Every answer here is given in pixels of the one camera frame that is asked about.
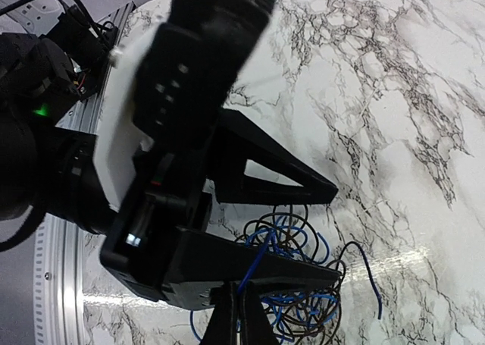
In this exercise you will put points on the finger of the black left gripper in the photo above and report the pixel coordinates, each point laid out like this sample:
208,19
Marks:
249,167
202,262

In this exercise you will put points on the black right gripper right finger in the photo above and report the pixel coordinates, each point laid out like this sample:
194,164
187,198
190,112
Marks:
255,329

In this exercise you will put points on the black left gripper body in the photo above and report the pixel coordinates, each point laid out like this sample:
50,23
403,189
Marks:
140,237

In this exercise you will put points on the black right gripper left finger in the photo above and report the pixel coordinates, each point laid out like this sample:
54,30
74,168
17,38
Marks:
222,326

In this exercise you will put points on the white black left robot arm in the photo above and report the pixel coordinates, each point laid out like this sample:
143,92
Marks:
29,145

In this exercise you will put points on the aluminium front rail frame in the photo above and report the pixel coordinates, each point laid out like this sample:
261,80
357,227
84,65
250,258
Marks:
58,300

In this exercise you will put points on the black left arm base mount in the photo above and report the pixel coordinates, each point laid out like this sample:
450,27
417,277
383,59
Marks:
86,44

